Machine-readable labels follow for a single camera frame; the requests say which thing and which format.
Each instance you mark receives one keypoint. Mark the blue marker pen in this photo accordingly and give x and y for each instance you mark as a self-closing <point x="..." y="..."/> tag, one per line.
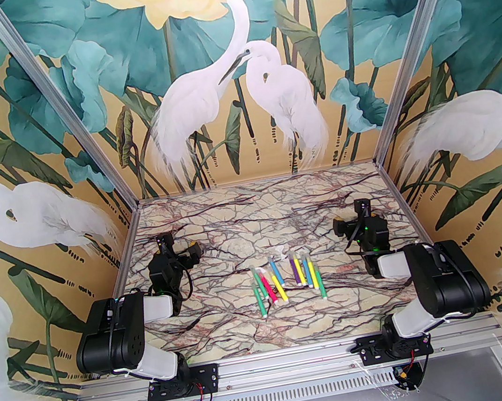
<point x="306" y="273"/>
<point x="276" y="270"/>

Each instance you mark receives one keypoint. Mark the black bracket with yellow connector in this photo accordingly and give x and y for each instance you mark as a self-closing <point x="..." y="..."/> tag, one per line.
<point x="407" y="380"/>

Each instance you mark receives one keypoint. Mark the purple marker pen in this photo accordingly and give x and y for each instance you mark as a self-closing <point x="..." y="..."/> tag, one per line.
<point x="295" y="270"/>

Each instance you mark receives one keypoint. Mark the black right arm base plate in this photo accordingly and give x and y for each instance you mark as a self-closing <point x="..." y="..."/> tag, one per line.
<point x="369" y="351"/>

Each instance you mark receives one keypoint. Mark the lime marker pen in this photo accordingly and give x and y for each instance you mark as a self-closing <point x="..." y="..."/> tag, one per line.
<point x="311" y="268"/>

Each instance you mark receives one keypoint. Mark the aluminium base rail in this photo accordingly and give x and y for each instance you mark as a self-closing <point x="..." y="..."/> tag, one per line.
<point x="283" y="365"/>

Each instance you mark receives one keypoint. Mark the yellow marker pen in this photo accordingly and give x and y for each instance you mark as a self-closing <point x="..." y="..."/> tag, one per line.
<point x="300" y="272"/>
<point x="279" y="287"/>

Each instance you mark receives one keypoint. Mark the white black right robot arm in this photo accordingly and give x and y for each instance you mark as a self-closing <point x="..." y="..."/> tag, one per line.
<point x="445" y="281"/>

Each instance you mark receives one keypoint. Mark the aluminium table end rail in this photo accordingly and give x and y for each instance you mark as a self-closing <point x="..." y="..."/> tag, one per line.
<point x="252" y="181"/>

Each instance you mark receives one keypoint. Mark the aluminium frame post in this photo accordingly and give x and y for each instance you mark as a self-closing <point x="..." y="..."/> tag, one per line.
<point x="62" y="103"/>
<point x="419" y="43"/>

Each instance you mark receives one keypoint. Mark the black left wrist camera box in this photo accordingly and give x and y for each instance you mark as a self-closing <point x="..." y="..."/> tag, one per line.
<point x="164" y="243"/>

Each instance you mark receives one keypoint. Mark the clear plastic wrapper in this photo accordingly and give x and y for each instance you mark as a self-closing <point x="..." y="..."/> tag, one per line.
<point x="283" y="251"/>

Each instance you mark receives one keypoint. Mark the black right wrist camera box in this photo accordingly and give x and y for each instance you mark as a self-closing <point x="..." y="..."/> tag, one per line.
<point x="362" y="208"/>

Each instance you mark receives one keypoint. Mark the aluminium table side rail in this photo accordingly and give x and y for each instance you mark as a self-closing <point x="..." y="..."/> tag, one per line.
<point x="131" y="229"/>
<point x="392" y="185"/>

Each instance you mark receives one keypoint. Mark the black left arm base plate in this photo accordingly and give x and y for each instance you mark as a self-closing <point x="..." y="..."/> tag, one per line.
<point x="206" y="375"/>

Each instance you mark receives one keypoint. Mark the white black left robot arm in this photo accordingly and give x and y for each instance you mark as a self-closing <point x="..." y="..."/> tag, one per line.
<point x="107" y="337"/>

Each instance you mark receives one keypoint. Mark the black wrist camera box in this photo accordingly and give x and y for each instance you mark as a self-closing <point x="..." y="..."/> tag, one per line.
<point x="362" y="208"/>
<point x="164" y="243"/>

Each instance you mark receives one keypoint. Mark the green marker pen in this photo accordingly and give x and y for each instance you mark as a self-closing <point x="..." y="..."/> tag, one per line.
<point x="260" y="302"/>
<point x="260" y="283"/>
<point x="320" y="287"/>

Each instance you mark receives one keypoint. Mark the pink marker pen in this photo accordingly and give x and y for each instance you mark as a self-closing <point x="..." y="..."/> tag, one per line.
<point x="269" y="289"/>

